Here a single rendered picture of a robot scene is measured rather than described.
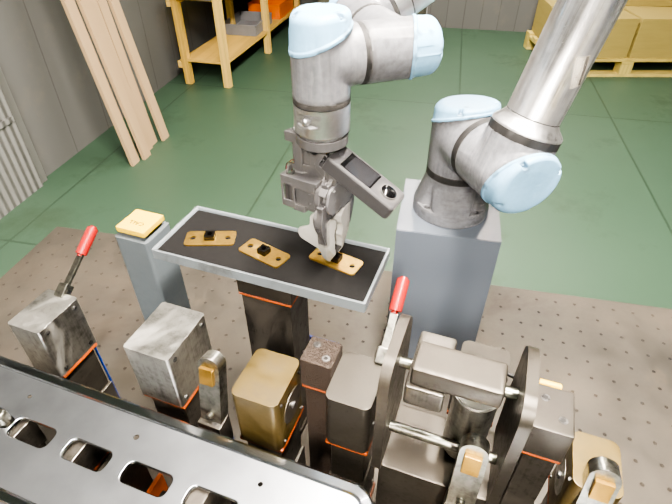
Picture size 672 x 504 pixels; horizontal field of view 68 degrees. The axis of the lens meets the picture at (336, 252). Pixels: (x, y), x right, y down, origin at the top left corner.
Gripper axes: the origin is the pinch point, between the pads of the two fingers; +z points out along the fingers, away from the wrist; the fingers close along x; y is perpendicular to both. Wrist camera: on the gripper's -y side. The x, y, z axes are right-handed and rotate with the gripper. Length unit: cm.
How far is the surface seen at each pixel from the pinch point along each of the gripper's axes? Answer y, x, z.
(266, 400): -2.3, 22.7, 9.8
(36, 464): 23, 44, 18
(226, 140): 213, -195, 118
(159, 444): 10.5, 32.7, 17.8
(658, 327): -58, -67, 48
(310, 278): 1.2, 5.6, 1.9
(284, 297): 5.8, 6.7, 7.4
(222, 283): 51, -21, 48
